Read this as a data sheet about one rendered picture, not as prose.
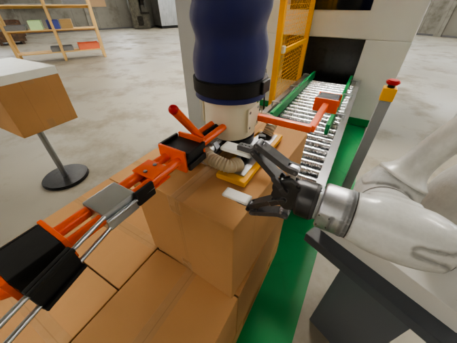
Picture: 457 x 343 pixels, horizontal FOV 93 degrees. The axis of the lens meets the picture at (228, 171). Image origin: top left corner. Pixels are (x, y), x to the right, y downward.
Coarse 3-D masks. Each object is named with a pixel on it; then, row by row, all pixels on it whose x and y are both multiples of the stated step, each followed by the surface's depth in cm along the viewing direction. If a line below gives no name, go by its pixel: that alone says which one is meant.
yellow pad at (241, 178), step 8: (256, 136) 84; (264, 136) 79; (272, 136) 84; (280, 136) 85; (272, 144) 80; (248, 160) 71; (248, 168) 68; (256, 168) 70; (216, 176) 68; (224, 176) 66; (232, 176) 66; (240, 176) 66; (248, 176) 66; (240, 184) 64
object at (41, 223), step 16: (16, 240) 33; (32, 240) 33; (48, 240) 33; (64, 240) 33; (0, 256) 31; (16, 256) 31; (32, 256) 31; (48, 256) 32; (0, 272) 29; (16, 272) 29; (32, 272) 30; (0, 288) 28; (16, 288) 29
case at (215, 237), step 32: (256, 128) 96; (288, 128) 96; (160, 192) 65; (192, 192) 64; (256, 192) 64; (160, 224) 78; (192, 224) 64; (224, 224) 55; (256, 224) 71; (192, 256) 77; (224, 256) 64; (256, 256) 90; (224, 288) 77
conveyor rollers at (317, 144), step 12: (312, 84) 276; (324, 84) 277; (336, 84) 278; (300, 96) 246; (312, 96) 242; (348, 96) 246; (288, 108) 215; (300, 108) 218; (300, 120) 196; (324, 120) 195; (336, 120) 198; (312, 132) 178; (312, 144) 164; (324, 144) 161; (312, 156) 150; (324, 156) 155; (312, 180) 130
